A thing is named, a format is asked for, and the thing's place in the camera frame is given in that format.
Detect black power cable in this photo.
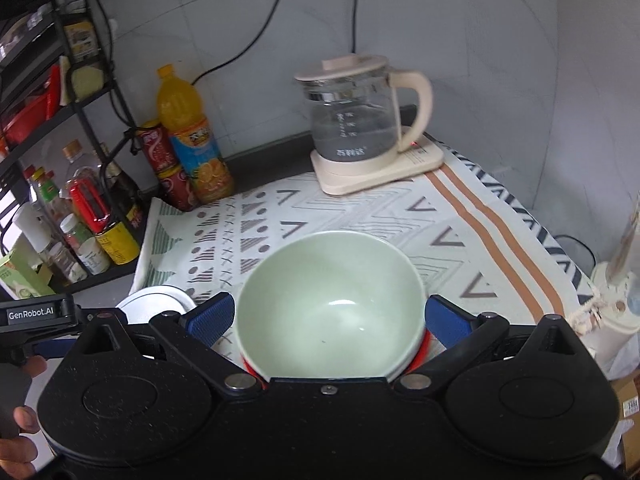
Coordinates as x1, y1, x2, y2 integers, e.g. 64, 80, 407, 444
191, 0, 291, 86

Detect red soda can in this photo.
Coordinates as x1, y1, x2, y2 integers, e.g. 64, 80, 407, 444
136, 118, 179, 174

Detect plain green bowl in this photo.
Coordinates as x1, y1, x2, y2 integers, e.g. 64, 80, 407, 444
234, 231, 426, 380

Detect white appliance on floor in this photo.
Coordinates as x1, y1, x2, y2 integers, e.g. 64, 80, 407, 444
567, 205, 639, 373

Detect orange juice bottle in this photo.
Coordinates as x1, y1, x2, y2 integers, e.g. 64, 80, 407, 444
156, 64, 234, 204

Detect white cap jar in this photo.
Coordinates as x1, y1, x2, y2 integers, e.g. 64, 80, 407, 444
60, 214, 111, 275

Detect white bakery plate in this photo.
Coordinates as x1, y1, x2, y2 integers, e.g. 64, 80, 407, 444
116, 285, 196, 324

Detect person's left hand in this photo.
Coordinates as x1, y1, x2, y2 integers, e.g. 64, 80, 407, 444
1, 356, 47, 479

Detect green tea box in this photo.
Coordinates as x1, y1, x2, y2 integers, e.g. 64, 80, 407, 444
0, 250, 54, 300

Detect patterned table mat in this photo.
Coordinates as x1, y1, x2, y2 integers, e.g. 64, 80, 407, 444
132, 150, 594, 324

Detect red basket on shelf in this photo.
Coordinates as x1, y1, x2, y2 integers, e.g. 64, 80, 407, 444
3, 64, 61, 146

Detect black shelf rack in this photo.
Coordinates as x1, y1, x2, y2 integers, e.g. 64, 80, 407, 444
0, 0, 151, 295

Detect red black bowl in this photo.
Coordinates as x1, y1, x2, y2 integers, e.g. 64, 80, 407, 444
241, 330, 432, 384

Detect glass kettle beige handle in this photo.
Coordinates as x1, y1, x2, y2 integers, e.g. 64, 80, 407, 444
295, 54, 434, 164

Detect white spray bottle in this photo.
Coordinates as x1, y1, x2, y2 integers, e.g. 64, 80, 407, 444
13, 203, 62, 271

